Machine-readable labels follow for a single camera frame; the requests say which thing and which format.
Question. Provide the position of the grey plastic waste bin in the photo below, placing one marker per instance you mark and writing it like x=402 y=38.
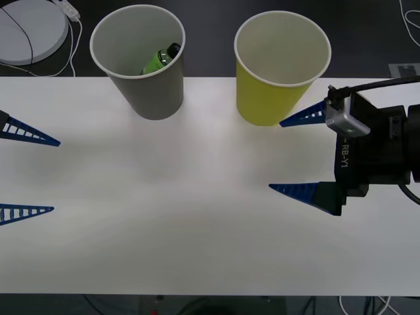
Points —
x=147 y=95

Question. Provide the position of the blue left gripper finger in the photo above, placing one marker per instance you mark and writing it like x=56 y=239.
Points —
x=23 y=131
x=19 y=212

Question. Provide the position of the green plastic bottle black cap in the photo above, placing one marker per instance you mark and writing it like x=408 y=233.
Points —
x=159 y=60

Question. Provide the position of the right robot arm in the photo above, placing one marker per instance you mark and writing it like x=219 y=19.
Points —
x=348 y=115

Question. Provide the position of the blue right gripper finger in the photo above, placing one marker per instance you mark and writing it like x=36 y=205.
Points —
x=315 y=195
x=305 y=117

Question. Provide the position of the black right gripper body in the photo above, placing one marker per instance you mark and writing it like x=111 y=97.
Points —
x=374 y=157

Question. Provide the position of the white power strip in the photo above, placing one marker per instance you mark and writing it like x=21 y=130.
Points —
x=69 y=9

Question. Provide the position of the round white disc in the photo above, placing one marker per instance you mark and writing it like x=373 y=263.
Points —
x=23 y=33

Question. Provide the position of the grey floor socket box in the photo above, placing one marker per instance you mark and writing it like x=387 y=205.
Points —
x=405 y=70

